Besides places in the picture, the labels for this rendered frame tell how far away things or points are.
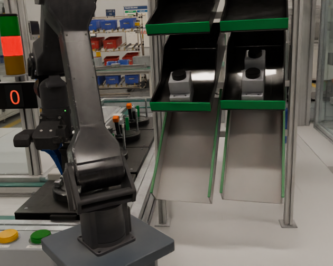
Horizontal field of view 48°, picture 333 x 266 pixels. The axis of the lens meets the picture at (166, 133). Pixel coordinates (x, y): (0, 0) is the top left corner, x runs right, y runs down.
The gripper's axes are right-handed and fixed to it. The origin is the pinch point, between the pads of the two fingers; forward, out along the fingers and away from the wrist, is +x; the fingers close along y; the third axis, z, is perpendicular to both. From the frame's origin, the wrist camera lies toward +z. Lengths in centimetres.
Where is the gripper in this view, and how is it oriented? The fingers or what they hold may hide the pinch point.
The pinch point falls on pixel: (62, 160)
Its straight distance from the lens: 87.0
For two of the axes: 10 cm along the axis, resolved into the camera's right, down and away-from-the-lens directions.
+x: 0.4, 9.6, 2.7
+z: -1.0, 2.7, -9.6
